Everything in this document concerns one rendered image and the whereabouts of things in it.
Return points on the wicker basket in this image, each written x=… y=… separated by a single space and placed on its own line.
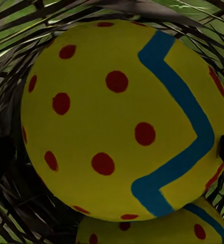
x=39 y=230

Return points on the easter egg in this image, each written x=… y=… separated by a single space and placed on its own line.
x=198 y=222
x=122 y=121

